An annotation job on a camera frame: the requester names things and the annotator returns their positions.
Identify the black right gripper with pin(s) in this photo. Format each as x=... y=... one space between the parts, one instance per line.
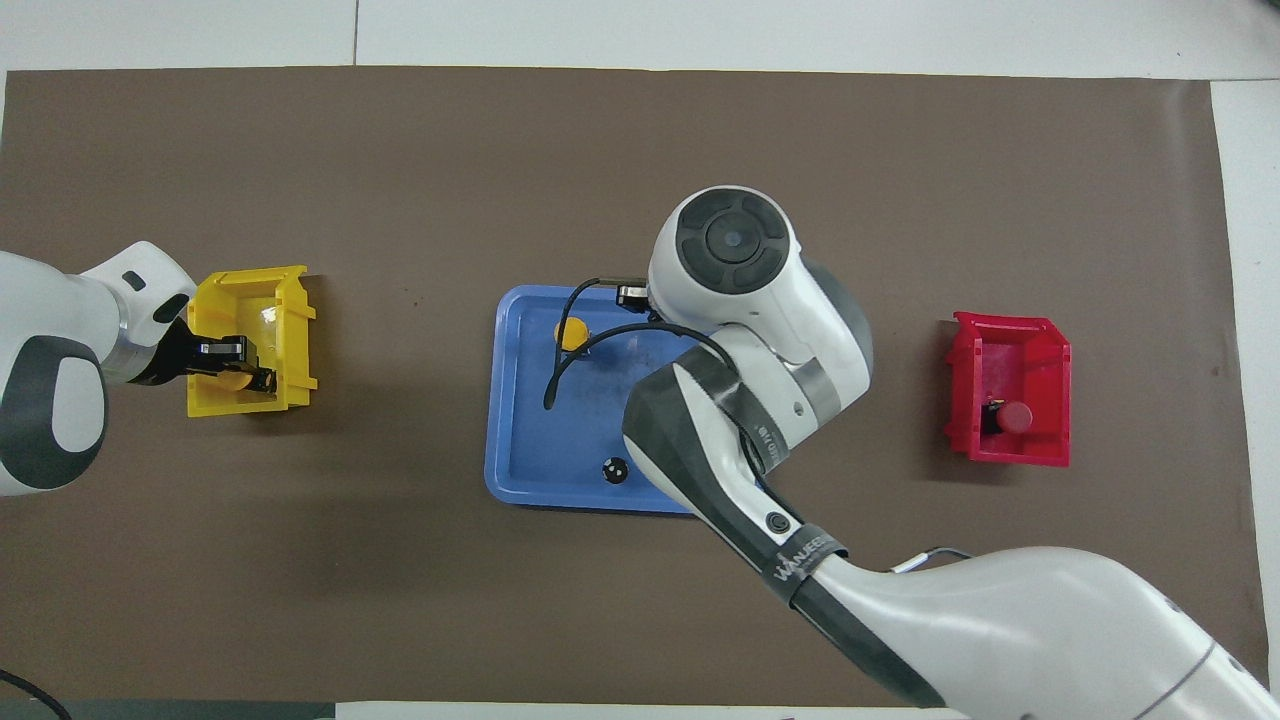
x=632 y=295

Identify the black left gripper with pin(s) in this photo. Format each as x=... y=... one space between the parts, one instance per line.
x=172 y=355

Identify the red push button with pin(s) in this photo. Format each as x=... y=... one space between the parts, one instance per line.
x=1017 y=417

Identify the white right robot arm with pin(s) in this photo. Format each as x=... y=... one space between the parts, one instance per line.
x=760 y=330

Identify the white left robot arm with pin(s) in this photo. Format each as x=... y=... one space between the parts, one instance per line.
x=50 y=300

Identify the yellow plastic bin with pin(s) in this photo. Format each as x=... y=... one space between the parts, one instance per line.
x=290 y=330

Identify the brown table mat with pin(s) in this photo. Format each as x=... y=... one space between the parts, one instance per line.
x=700 y=150

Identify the blue plastic tray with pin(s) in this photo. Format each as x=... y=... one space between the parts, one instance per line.
x=540 y=440

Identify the black cylindrical capacitor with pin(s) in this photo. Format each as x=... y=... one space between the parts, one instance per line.
x=614 y=471

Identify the red plastic bin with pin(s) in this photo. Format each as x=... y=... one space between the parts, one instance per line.
x=975 y=380

